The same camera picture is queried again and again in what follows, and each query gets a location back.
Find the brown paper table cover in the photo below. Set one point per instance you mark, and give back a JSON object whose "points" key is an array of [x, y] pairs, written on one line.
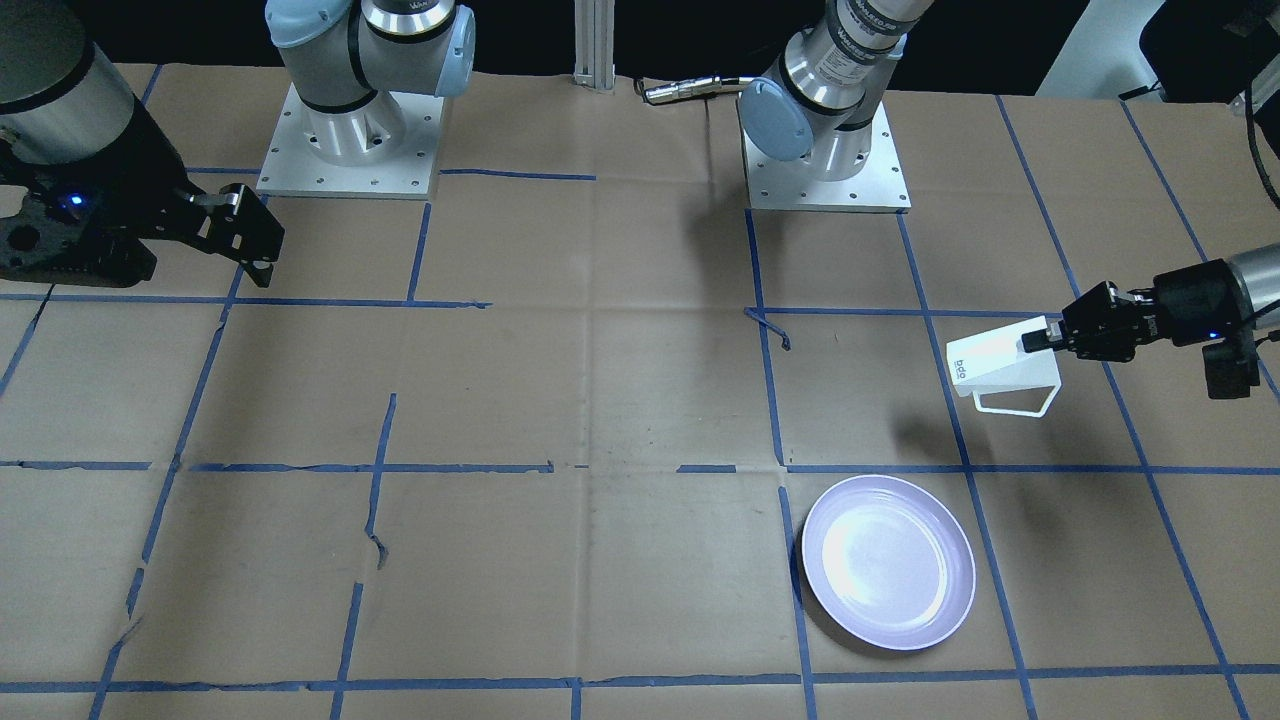
{"points": [[543, 446]]}

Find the black idle gripper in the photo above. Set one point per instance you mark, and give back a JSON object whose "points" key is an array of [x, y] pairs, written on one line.
{"points": [[143, 172]]}

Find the white angular mug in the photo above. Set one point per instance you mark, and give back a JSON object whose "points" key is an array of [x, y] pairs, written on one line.
{"points": [[985, 365]]}

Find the black gripper holding side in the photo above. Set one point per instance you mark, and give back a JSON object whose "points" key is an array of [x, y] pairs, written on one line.
{"points": [[1190, 302]]}

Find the lilac round plate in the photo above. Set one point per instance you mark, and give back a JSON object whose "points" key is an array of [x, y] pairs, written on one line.
{"points": [[888, 562]]}

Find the metal cable connector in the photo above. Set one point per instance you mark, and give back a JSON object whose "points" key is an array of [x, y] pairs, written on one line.
{"points": [[691, 89]]}

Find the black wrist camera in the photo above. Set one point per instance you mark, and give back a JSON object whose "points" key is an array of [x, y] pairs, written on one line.
{"points": [[1231, 368]]}

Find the aluminium frame post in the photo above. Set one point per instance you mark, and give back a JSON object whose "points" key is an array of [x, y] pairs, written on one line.
{"points": [[593, 38]]}

